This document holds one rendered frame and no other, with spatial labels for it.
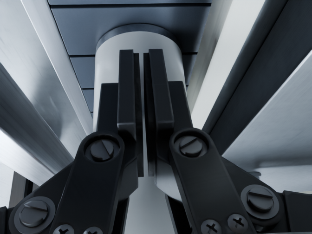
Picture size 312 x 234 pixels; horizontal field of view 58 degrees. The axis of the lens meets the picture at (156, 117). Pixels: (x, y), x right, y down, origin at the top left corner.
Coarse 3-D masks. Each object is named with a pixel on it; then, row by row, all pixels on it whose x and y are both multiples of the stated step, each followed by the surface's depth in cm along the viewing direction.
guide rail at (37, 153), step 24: (0, 72) 6; (0, 96) 6; (24, 96) 7; (0, 120) 6; (24, 120) 7; (0, 144) 7; (24, 144) 7; (48, 144) 9; (24, 168) 9; (48, 168) 9
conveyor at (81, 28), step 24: (48, 0) 13; (72, 0) 13; (96, 0) 13; (120, 0) 13; (144, 0) 13; (168, 0) 14; (192, 0) 14; (72, 24) 15; (96, 24) 15; (120, 24) 15; (168, 24) 15; (192, 24) 15; (72, 48) 16; (192, 48) 17
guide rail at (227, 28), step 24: (216, 0) 11; (240, 0) 9; (264, 0) 9; (216, 24) 11; (240, 24) 10; (216, 48) 12; (240, 48) 12; (192, 72) 16; (216, 72) 13; (192, 96) 17; (216, 96) 15; (192, 120) 18
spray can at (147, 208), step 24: (144, 24) 15; (96, 48) 16; (120, 48) 14; (144, 48) 14; (168, 48) 15; (96, 72) 15; (168, 72) 14; (96, 96) 14; (96, 120) 14; (144, 120) 12; (144, 144) 12; (144, 168) 11; (144, 192) 11; (144, 216) 11; (168, 216) 11
